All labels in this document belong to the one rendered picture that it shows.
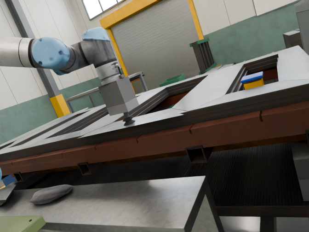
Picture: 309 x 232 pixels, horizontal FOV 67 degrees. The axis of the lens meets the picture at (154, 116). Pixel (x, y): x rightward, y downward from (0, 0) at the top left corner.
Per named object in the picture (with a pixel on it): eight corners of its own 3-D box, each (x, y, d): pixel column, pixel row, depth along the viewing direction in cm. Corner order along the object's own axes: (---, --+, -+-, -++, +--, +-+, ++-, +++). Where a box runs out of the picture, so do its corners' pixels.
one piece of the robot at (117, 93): (130, 62, 78) (147, 108, 81) (111, 70, 83) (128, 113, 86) (111, 68, 70) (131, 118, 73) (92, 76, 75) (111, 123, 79)
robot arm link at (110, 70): (105, 65, 80) (123, 58, 76) (111, 78, 81) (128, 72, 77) (90, 70, 75) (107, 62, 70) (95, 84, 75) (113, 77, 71)
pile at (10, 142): (69, 118, 237) (66, 113, 236) (98, 110, 217) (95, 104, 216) (-10, 158, 170) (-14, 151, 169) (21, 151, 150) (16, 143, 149)
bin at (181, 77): (173, 103, 547) (164, 79, 535) (191, 97, 530) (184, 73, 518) (166, 111, 492) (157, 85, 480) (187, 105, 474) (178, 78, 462)
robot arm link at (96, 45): (81, 37, 77) (105, 27, 77) (94, 69, 79) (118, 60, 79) (75, 33, 69) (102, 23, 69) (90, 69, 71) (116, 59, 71)
